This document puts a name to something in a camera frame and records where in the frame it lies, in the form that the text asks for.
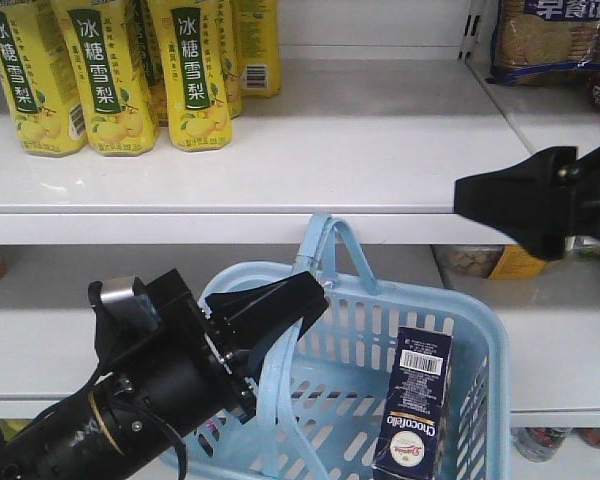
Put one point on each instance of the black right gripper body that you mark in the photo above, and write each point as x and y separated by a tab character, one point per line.
583	181

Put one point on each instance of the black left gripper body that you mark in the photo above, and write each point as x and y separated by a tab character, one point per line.
154	388

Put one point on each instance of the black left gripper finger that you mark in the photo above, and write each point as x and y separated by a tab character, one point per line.
257	330
287	300

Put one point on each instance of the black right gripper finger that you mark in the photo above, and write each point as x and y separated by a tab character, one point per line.
522	187
542	240

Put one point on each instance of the light blue plastic shopping basket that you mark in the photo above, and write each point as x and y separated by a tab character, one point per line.
322	390

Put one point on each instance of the dark blue Chocofiello cookie box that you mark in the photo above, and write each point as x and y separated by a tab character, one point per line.
414	423

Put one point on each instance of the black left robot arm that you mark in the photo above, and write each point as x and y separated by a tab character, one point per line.
65	441

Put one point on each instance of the yellow cracker package below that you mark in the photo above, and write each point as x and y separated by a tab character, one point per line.
492	261

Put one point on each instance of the blue breakfast biscuit pack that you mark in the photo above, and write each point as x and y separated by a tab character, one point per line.
546	42

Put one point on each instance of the white snack shelving unit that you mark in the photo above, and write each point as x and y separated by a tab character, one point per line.
384	105

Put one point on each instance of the clear bottle bottom shelf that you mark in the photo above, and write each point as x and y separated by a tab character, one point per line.
539	444

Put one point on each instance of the yellow pear drink bottle middle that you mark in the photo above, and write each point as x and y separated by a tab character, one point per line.
101	39

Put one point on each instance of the yellow pear drink bottle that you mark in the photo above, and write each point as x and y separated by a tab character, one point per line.
101	39
38	80
197	107
256	29

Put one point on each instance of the yellow pear drink bottle back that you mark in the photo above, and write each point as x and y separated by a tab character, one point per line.
256	29

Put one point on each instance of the yellow pear drink bottle right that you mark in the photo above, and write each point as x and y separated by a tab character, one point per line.
197	107

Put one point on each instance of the yellow pear drink bottle left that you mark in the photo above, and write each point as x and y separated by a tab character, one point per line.
38	80

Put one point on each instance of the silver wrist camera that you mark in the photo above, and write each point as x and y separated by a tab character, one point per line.
124	302

